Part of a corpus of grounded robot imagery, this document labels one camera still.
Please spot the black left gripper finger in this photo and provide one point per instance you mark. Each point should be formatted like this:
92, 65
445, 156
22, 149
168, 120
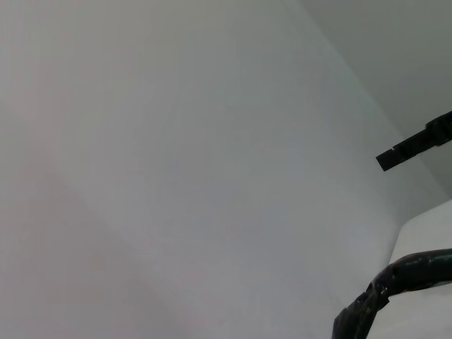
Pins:
409, 148

